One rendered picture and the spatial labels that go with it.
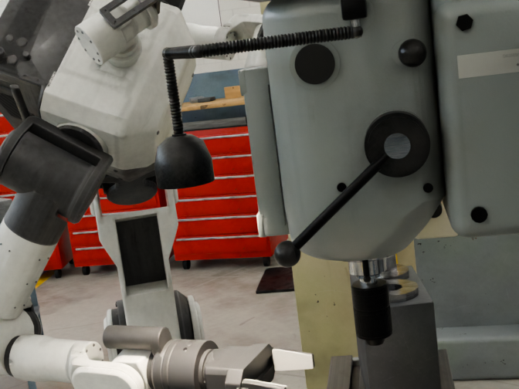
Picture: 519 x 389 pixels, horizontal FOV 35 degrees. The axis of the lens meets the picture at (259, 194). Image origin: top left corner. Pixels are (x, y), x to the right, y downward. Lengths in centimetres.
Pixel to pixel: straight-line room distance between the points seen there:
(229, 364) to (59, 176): 37
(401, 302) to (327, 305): 151
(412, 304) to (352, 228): 46
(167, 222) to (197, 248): 422
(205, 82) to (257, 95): 923
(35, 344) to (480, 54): 80
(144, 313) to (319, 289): 128
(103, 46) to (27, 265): 35
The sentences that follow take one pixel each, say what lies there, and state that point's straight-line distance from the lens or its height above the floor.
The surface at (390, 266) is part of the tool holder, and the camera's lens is 152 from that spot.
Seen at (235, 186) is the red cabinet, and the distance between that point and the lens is 568.
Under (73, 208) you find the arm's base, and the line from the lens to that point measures 127.
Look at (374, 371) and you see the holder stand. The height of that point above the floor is 102.
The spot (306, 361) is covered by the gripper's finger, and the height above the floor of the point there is 113.
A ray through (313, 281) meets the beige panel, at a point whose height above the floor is 74.
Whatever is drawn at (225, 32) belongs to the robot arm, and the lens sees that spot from 168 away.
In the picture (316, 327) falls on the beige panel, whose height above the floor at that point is 57.
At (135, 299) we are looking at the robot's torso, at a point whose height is 110.
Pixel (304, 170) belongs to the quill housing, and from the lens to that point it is 95.
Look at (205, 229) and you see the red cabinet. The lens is 583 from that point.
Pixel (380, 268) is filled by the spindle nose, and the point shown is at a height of 129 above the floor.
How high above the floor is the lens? 159
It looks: 11 degrees down
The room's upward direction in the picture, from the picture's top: 7 degrees counter-clockwise
